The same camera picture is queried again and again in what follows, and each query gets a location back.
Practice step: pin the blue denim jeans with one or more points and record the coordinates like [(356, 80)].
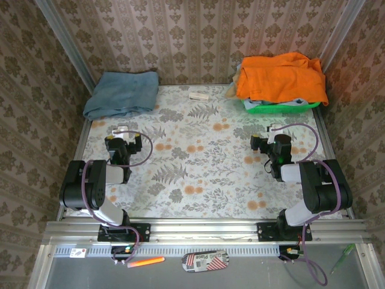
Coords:
[(123, 93)]

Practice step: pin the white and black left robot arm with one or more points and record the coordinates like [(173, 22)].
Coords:
[(96, 183)]

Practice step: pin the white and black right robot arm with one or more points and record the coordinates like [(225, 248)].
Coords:
[(319, 186)]

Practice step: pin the green plastic basket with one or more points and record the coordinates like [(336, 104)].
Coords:
[(285, 109)]

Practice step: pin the light blue garment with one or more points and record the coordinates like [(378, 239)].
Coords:
[(296, 102)]

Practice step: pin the beige garment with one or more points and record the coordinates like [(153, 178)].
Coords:
[(233, 90)]

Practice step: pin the floral tablecloth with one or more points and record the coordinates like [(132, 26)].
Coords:
[(204, 165)]

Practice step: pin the orange cloth garment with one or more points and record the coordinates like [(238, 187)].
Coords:
[(282, 78)]

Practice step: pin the small white box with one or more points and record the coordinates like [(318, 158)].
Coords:
[(198, 96)]

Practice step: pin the black connector board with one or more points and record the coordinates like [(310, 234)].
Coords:
[(124, 251), (290, 253)]

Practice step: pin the small white label card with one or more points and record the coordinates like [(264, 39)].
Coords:
[(77, 253)]

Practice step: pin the orange highlighter pen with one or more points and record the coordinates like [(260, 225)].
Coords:
[(145, 262)]

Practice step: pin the green pen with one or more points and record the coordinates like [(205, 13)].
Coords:
[(343, 259)]

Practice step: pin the striped printed pouch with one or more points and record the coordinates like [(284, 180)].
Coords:
[(204, 262)]

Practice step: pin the aluminium table side rail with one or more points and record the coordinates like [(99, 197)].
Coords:
[(328, 135), (78, 144)]

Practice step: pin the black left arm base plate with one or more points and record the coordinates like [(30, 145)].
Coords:
[(141, 233)]

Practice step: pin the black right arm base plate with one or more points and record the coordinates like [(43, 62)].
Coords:
[(266, 231)]

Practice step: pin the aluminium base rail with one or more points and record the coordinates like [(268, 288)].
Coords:
[(204, 230)]

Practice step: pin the aluminium frame post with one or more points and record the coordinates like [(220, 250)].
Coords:
[(340, 33), (69, 45)]

